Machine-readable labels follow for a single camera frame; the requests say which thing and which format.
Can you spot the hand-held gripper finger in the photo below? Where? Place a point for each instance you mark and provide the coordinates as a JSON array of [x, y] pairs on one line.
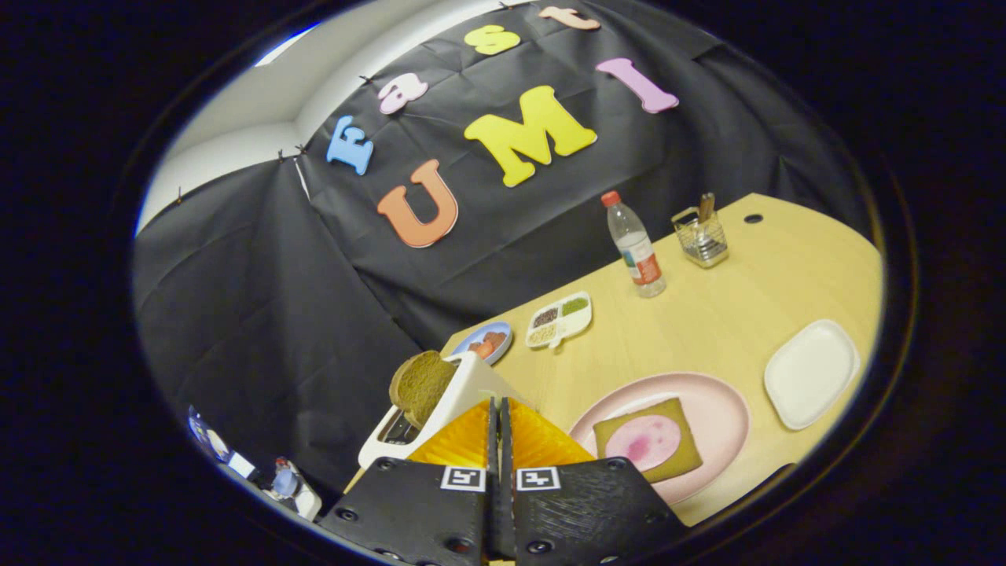
[[505, 440], [493, 440]]

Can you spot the brown bread slice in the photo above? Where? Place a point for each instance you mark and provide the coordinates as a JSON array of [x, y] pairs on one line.
[[420, 385]]

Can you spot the white toaster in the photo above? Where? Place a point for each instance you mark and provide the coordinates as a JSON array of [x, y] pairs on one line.
[[471, 381]]

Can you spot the red sausage pieces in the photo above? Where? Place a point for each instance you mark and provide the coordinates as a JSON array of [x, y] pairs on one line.
[[489, 344]]

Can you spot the blue plate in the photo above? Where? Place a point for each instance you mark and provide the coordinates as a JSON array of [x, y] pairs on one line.
[[471, 336]]

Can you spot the pink ham slice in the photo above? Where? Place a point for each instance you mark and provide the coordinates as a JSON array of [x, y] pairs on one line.
[[643, 442]]

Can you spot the white divided seasoning dish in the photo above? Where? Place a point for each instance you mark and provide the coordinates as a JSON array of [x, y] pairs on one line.
[[580, 321]]

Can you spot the toast slice on plate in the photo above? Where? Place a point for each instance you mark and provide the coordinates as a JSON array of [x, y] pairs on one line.
[[685, 460]]

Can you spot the pink round plate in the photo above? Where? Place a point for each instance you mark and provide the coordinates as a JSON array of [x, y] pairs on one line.
[[715, 409]]

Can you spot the clear red-capped water bottle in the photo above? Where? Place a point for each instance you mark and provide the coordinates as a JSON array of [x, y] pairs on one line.
[[635, 244]]

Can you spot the brown utensil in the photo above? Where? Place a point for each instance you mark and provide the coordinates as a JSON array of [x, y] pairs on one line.
[[706, 207]]

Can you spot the white rectangular plate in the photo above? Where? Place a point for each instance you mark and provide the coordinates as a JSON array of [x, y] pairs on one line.
[[809, 373]]

